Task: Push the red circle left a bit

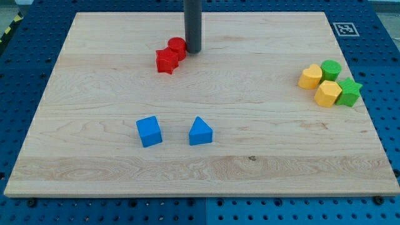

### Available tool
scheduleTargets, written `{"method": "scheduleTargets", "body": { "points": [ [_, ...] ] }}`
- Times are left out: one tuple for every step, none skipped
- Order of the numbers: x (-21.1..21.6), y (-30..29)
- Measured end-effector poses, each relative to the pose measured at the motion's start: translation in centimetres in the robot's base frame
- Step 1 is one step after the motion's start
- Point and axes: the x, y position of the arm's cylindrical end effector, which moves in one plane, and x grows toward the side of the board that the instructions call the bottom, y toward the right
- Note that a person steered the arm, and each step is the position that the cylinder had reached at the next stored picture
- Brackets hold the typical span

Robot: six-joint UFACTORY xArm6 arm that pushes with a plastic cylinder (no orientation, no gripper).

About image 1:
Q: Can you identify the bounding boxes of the green cylinder block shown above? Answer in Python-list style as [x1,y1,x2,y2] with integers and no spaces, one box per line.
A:
[321,60,342,82]

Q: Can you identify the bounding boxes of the red star block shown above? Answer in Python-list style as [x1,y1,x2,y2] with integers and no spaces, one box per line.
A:
[156,47,179,74]

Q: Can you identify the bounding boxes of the light wooden board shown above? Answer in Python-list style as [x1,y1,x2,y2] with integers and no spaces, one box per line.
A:
[4,12,399,198]

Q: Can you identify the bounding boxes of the white fiducial marker tag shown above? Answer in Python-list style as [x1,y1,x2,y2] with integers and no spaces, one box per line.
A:
[332,22,359,37]

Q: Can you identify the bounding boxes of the blue cube block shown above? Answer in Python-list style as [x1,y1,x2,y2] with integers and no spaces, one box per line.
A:
[136,116,163,148]

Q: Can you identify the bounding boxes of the black bolt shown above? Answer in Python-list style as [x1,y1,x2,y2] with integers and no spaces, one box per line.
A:
[372,196,385,206]
[26,198,37,208]

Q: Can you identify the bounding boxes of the blue triangle block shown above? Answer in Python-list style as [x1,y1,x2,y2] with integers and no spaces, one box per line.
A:
[189,116,213,146]

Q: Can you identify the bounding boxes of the yellow heart block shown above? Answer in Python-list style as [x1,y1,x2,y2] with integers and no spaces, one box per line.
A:
[297,64,323,89]

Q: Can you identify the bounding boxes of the black bolt left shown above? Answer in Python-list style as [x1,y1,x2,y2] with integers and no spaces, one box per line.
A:
[26,198,37,208]

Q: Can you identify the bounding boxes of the black bolt right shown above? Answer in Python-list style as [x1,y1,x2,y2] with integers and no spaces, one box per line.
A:
[372,196,385,206]

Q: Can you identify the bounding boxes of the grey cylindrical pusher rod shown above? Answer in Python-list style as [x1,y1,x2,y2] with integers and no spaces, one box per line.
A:
[183,0,202,54]

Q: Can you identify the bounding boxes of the red cylinder block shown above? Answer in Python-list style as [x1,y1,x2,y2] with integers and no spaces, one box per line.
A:
[167,37,186,61]

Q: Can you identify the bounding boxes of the green star block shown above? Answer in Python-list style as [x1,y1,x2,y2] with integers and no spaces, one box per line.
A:
[335,77,363,107]

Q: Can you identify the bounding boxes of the yellow hexagon block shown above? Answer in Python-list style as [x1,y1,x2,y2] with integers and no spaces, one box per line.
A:
[314,80,342,108]

